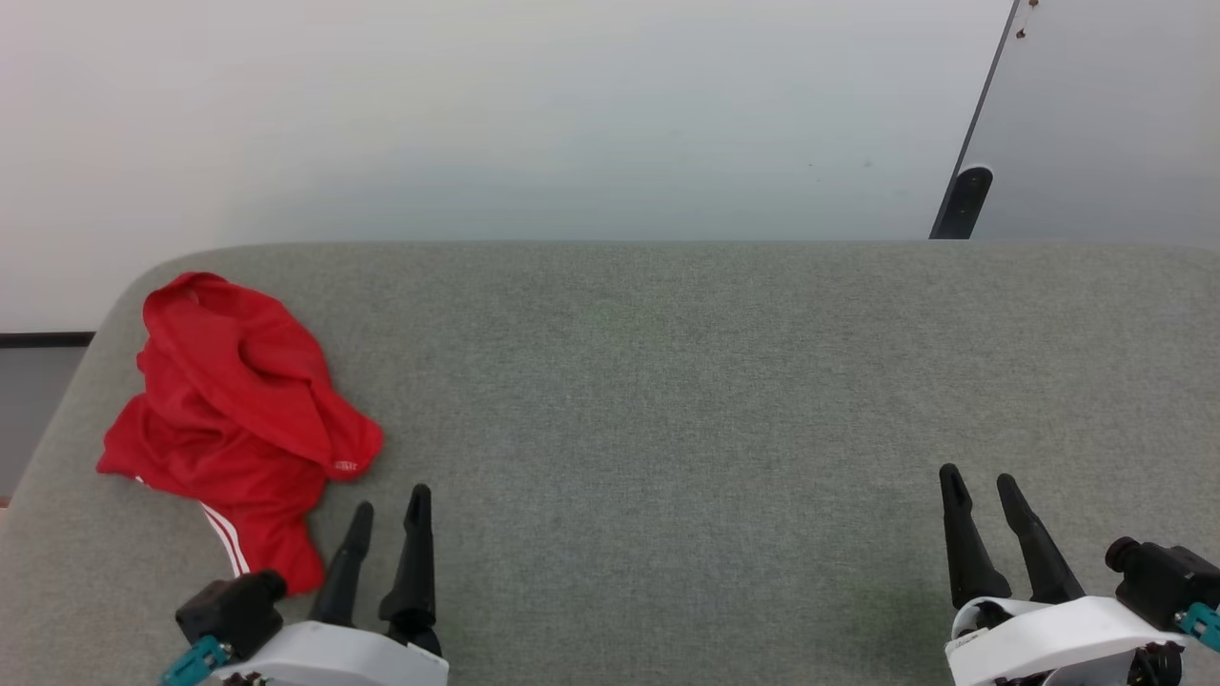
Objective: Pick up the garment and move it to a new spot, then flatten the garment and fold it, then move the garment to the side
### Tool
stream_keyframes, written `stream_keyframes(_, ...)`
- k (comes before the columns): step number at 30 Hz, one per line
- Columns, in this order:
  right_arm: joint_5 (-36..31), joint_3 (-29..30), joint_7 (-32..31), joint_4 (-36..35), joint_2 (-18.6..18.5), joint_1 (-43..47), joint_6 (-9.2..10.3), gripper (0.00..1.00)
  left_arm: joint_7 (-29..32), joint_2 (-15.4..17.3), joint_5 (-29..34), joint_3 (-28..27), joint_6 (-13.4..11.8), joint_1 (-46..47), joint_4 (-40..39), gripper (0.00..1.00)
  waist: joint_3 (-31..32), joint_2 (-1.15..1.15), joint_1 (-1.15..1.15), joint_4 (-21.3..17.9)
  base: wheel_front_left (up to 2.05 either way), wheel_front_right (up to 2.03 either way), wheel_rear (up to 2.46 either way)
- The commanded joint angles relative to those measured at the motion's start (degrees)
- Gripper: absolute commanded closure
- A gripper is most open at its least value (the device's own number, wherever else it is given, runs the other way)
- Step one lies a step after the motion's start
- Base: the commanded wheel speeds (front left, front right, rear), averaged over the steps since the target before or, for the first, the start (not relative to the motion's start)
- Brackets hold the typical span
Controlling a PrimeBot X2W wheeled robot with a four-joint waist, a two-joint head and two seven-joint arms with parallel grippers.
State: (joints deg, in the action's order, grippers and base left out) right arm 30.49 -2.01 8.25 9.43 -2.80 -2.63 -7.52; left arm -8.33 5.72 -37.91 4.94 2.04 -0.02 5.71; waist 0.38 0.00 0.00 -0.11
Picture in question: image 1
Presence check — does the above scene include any red white short-sleeved shirt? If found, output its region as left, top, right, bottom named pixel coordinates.
left=95, top=272, right=385, bottom=596

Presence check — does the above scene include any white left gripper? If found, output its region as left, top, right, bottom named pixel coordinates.
left=212, top=484, right=451, bottom=686

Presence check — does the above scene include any grey door panel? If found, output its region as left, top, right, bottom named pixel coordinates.
left=967, top=0, right=1220, bottom=251

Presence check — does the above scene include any black cable with teal plug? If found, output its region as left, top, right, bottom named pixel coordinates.
left=158, top=636, right=232, bottom=686
left=1175, top=602, right=1220, bottom=655

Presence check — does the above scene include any black door edge strip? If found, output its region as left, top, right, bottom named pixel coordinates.
left=929, top=0, right=1023, bottom=240

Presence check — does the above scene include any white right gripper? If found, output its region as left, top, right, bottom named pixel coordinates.
left=939, top=464, right=1192, bottom=686

